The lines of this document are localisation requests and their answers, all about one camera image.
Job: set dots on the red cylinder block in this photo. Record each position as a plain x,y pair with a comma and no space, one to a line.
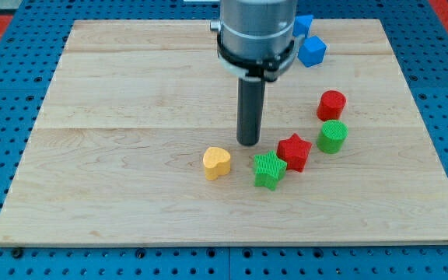
331,105

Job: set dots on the light wooden board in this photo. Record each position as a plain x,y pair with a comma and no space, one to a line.
115,155

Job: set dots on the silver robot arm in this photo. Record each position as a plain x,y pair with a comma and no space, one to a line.
255,42

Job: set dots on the yellow heart block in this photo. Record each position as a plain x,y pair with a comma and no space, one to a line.
216,162

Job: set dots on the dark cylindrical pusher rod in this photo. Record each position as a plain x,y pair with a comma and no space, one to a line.
249,111

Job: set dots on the green star block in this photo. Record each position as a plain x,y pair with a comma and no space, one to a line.
269,169

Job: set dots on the blue block behind arm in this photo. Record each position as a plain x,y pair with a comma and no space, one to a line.
302,25

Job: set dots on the red star block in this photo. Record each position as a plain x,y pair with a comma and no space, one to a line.
295,152

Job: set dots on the green cylinder block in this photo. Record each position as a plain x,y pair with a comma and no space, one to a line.
332,136

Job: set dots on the blue cube block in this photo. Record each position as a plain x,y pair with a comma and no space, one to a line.
312,51

